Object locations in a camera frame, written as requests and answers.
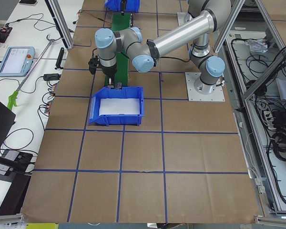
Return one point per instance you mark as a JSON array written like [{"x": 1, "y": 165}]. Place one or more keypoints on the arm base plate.
[
  {"x": 199, "y": 92},
  {"x": 184, "y": 19}
]

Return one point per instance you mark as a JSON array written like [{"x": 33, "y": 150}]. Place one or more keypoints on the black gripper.
[{"x": 108, "y": 71}]

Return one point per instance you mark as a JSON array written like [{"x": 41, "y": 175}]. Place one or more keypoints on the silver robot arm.
[{"x": 207, "y": 16}]

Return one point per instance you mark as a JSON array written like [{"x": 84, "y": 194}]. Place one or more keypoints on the teach pendant left table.
[{"x": 17, "y": 61}]

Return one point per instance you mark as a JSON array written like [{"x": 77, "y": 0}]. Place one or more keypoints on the green handled reach grabber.
[{"x": 12, "y": 98}]

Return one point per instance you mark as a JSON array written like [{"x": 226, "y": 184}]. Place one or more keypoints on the green conveyor belt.
[{"x": 120, "y": 22}]

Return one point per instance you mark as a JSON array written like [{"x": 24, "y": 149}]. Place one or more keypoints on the blue bin left side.
[{"x": 117, "y": 107}]

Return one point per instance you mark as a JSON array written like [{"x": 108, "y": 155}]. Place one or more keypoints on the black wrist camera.
[{"x": 93, "y": 64}]

